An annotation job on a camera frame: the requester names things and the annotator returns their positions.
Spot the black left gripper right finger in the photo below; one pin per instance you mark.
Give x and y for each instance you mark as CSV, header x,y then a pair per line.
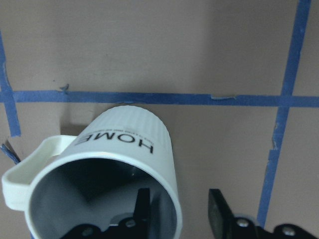
x,y
220,215

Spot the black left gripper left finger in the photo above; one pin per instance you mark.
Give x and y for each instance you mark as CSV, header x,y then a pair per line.
x,y
142,214

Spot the white HOME mug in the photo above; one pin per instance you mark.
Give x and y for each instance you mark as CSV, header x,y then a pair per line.
x,y
86,186

